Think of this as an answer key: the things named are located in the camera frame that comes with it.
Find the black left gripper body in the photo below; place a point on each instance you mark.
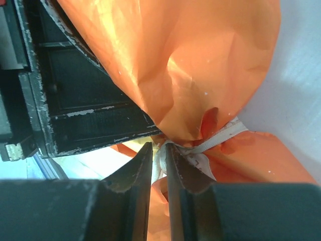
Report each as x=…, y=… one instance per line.
x=25, y=117

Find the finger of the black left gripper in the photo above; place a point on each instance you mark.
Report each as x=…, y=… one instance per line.
x=81, y=109

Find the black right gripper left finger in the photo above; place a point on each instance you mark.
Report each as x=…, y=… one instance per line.
x=118, y=205

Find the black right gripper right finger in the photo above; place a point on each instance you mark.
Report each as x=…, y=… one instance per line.
x=192, y=202

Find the cream ribbon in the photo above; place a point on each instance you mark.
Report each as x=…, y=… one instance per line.
x=195, y=155

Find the orange wrapping paper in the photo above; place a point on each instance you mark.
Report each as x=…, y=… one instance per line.
x=191, y=66

